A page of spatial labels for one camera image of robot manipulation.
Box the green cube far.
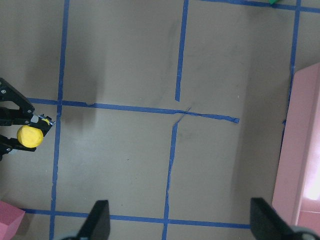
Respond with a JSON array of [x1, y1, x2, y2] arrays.
[[268, 0, 279, 5]]

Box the pink plastic bin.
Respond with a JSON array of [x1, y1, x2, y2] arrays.
[[272, 63, 320, 234]]

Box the pink cube near centre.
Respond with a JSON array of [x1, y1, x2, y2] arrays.
[[0, 201, 25, 240]]

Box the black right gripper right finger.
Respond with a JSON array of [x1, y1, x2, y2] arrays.
[[249, 197, 294, 240]]

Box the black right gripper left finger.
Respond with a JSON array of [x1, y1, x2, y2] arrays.
[[75, 200, 111, 240]]

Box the yellow push button black base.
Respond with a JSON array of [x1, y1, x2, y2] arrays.
[[0, 78, 56, 158]]

